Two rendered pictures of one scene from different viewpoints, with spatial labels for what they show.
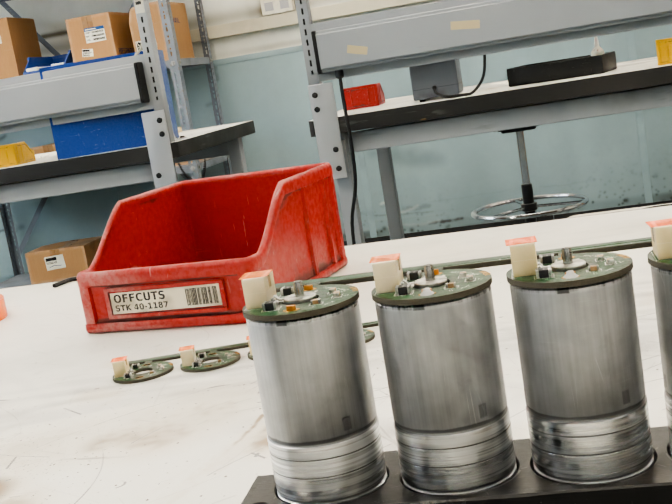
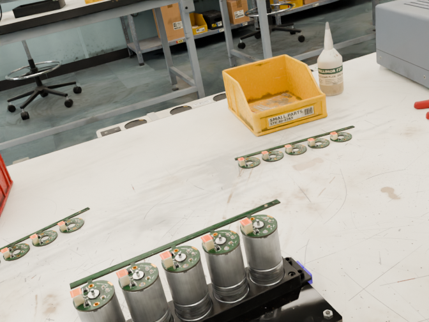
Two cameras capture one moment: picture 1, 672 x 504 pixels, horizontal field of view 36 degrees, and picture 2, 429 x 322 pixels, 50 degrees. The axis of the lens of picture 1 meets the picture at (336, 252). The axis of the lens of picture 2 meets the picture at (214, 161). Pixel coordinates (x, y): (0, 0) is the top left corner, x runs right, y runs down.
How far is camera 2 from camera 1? 0.14 m
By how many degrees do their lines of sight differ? 33
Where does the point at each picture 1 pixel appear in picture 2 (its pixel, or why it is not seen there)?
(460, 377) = (157, 305)
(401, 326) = (136, 297)
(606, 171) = (65, 45)
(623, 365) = (203, 283)
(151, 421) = not seen: outside the picture
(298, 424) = not seen: outside the picture
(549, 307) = (181, 277)
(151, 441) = not seen: outside the picture
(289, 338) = (99, 314)
